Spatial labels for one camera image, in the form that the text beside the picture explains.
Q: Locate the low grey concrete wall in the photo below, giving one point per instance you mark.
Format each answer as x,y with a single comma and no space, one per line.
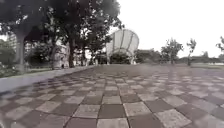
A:
23,81

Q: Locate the thin leaning tree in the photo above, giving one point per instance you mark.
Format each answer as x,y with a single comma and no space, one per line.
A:
191,45

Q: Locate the sparse thin tree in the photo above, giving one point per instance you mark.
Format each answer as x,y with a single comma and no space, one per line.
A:
221,45

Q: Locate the small bushy tree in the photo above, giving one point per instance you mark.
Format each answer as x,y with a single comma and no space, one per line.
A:
171,50

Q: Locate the distant dark bushes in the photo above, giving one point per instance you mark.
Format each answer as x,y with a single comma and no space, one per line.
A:
146,56

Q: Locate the pale shell-shaped canopy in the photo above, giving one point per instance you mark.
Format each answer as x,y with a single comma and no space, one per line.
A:
125,40

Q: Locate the chequered stone paved plaza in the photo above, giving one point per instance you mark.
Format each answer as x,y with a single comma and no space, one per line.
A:
126,86

